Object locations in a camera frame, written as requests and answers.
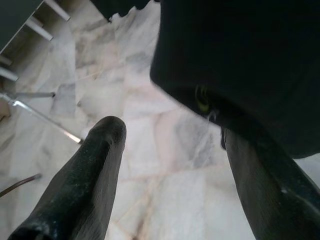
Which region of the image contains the black printed t-shirt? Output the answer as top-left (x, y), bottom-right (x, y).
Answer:
top-left (89, 0), bottom-right (320, 160)

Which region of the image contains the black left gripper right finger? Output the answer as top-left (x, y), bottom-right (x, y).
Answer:
top-left (221, 127), bottom-right (320, 240)

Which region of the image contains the marble pattern folding table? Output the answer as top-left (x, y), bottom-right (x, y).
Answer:
top-left (0, 173), bottom-right (42, 198)

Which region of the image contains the black tv console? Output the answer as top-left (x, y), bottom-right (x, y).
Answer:
top-left (0, 0), bottom-right (71, 82)

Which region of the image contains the silver metal clothes rack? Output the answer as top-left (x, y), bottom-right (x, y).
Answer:
top-left (0, 91), bottom-right (85, 146)

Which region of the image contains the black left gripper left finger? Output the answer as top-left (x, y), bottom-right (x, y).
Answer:
top-left (7, 116), bottom-right (127, 240)

